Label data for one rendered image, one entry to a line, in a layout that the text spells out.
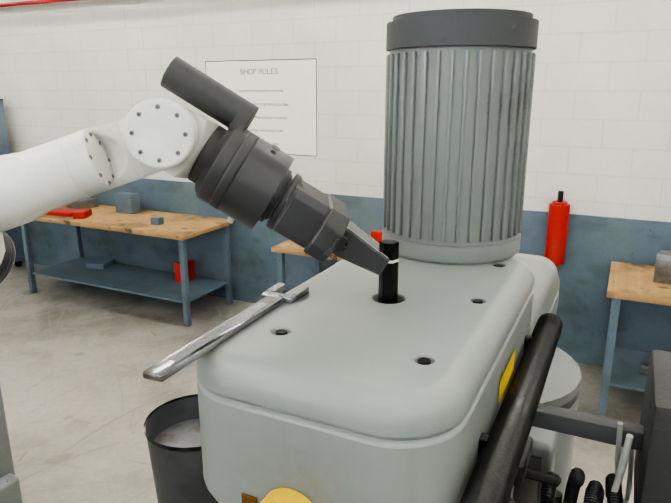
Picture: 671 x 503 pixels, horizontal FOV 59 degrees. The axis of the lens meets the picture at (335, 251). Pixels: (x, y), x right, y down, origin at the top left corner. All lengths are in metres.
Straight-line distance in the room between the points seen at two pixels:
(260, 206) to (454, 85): 0.31
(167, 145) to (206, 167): 0.05
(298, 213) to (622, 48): 4.31
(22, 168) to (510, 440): 0.53
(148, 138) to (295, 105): 4.95
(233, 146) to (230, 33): 5.31
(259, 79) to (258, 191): 5.13
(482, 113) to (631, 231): 4.14
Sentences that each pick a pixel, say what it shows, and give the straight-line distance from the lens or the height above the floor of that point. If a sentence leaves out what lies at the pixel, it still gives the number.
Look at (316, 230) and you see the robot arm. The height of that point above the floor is 1.98.
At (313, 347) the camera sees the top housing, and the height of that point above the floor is 1.89.
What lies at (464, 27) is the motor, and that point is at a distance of 0.78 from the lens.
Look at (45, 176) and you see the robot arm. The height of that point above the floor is 2.03.
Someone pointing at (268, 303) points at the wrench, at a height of 1.90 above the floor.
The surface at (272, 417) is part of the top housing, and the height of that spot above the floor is 1.85.
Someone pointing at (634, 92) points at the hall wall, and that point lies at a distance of 4.80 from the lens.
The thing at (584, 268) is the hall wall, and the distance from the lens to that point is 4.97.
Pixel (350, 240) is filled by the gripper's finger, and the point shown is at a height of 1.97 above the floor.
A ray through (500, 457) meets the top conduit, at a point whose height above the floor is 1.81.
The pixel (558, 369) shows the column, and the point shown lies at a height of 1.56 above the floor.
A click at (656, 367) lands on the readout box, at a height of 1.72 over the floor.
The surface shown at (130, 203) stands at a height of 0.99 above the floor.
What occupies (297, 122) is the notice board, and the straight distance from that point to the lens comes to 5.52.
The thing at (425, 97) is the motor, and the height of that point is 2.11.
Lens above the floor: 2.12
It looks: 15 degrees down
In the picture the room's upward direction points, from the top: straight up
